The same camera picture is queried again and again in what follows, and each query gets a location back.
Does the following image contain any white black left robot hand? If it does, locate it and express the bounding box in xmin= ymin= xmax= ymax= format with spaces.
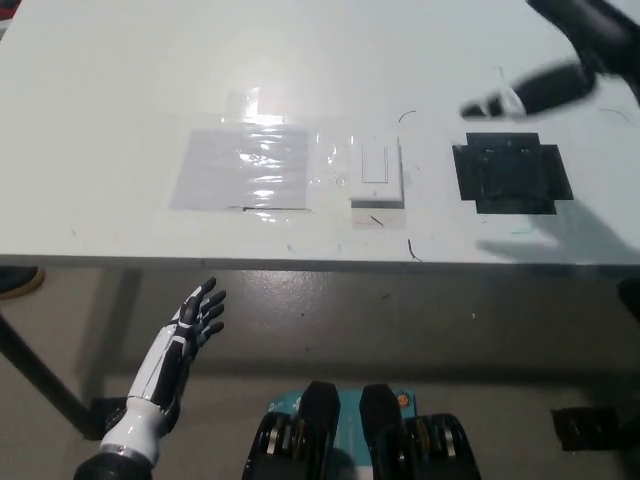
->
xmin=98 ymin=277 xmax=228 ymax=459

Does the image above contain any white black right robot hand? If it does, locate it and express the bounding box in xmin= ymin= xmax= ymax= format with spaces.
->
xmin=458 ymin=86 xmax=527 ymax=121

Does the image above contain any black tape square patch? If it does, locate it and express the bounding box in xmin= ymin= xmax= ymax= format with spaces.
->
xmin=451 ymin=131 xmax=575 ymax=215

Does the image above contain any dark round tan-edged object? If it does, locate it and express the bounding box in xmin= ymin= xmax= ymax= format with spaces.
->
xmin=0 ymin=266 xmax=45 ymax=302

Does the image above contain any clear plastic tape film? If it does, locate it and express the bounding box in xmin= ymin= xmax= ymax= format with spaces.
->
xmin=219 ymin=85 xmax=352 ymax=225

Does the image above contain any grey laminated paper sheet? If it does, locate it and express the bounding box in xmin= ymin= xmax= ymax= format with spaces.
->
xmin=168 ymin=127 xmax=311 ymax=211

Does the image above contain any dark rounded object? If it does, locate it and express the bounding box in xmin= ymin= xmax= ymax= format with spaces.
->
xmin=616 ymin=278 xmax=640 ymax=324

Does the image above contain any red patterned object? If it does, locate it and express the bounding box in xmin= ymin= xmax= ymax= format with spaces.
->
xmin=0 ymin=0 xmax=19 ymax=41

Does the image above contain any white wall light switch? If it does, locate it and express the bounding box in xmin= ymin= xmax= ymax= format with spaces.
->
xmin=348 ymin=135 xmax=406 ymax=210

